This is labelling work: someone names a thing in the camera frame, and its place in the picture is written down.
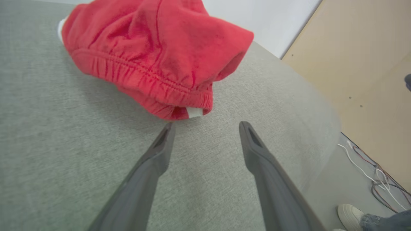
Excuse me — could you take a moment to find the white sneaker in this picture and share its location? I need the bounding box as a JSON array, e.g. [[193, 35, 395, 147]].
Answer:
[[337, 204, 365, 231]]

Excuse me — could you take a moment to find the grey fabric sofa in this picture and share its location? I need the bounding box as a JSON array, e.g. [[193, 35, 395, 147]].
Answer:
[[0, 0, 341, 231]]

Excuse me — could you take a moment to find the blue jeans leg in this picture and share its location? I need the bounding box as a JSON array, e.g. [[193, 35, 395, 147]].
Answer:
[[360, 209, 411, 231]]

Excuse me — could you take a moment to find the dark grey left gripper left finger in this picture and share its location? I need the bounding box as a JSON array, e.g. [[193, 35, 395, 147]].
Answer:
[[87, 122, 176, 231]]

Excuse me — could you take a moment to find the red and dark cable bundle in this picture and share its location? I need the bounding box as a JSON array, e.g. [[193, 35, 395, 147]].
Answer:
[[348, 144, 411, 214]]

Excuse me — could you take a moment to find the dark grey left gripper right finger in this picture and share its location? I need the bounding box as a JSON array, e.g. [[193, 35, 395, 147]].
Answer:
[[239, 121, 327, 231]]

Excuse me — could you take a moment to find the beige wooden board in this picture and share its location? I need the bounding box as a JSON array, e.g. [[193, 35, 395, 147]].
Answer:
[[281, 0, 411, 193]]

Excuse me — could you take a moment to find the white floor cable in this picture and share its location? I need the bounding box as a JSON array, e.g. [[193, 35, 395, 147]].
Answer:
[[337, 140, 409, 211]]

